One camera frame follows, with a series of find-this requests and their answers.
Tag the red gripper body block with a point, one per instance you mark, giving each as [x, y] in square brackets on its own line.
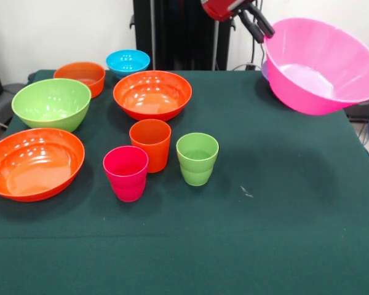
[221, 7]

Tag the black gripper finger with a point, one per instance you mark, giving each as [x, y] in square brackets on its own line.
[252, 27]
[261, 21]

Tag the purple bowl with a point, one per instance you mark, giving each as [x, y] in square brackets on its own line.
[265, 72]

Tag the large pink bowl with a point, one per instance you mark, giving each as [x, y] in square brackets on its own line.
[319, 61]

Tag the small blue bowl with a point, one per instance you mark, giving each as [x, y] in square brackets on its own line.
[127, 63]

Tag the wide orange bowl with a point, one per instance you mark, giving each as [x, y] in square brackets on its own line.
[153, 98]
[34, 169]

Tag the green cup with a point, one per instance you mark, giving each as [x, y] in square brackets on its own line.
[197, 166]

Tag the orange cup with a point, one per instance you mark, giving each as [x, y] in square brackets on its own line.
[150, 144]

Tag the crimson red cup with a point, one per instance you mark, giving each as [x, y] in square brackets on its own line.
[126, 175]

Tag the green bowl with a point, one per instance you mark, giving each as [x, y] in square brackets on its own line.
[49, 107]

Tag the small deep orange bowl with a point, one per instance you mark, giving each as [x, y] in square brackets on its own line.
[86, 75]

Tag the dark green tablecloth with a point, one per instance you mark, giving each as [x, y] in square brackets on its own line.
[184, 246]

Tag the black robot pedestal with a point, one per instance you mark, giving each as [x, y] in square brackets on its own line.
[178, 30]

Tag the grey pedestal leg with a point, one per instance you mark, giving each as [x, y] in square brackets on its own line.
[364, 112]
[0, 110]

